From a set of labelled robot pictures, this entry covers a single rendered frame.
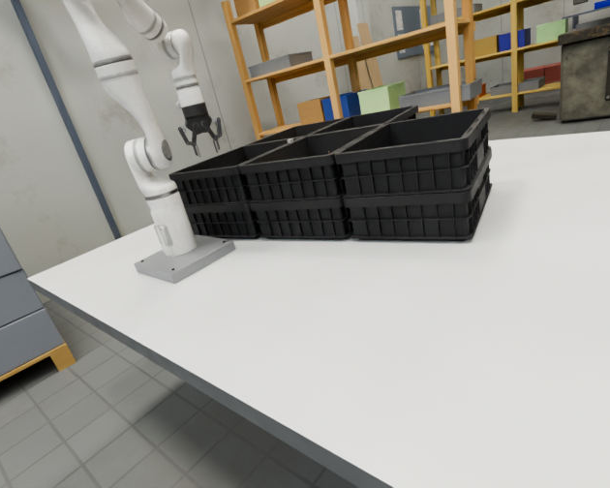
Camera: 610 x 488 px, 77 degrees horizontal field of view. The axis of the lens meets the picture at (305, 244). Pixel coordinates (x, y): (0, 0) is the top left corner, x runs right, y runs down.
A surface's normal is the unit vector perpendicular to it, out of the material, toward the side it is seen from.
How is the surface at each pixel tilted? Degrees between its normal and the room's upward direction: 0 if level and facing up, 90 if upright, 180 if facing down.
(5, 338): 90
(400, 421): 0
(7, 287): 90
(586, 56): 90
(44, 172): 90
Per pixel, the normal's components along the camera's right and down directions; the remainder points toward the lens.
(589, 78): -0.53, 0.43
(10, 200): 0.75, 0.09
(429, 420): -0.22, -0.90
